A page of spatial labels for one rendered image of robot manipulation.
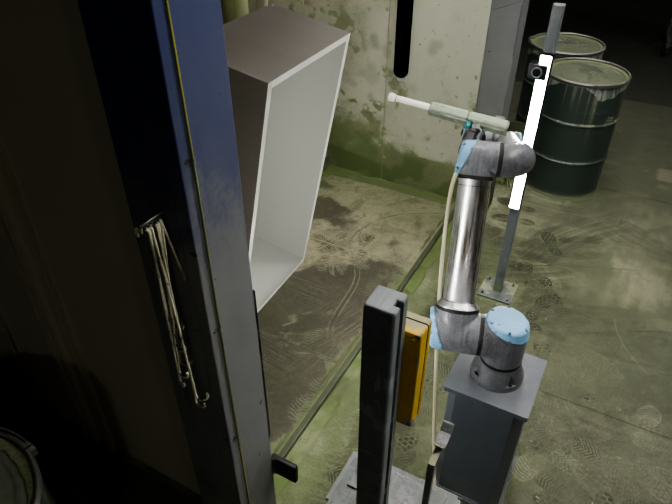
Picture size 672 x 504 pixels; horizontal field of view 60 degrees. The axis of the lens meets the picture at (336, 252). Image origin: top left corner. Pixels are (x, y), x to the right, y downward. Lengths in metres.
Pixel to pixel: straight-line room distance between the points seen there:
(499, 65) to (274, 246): 1.83
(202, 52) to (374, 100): 3.17
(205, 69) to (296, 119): 1.46
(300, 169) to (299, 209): 0.22
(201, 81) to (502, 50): 2.88
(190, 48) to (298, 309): 2.36
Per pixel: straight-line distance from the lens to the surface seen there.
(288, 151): 2.72
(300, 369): 3.02
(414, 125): 4.23
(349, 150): 4.55
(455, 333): 2.06
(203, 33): 1.18
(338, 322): 3.26
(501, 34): 3.86
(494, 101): 3.98
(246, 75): 1.92
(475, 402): 2.21
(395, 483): 1.75
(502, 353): 2.10
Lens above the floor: 2.28
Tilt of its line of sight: 37 degrees down
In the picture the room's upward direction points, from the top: straight up
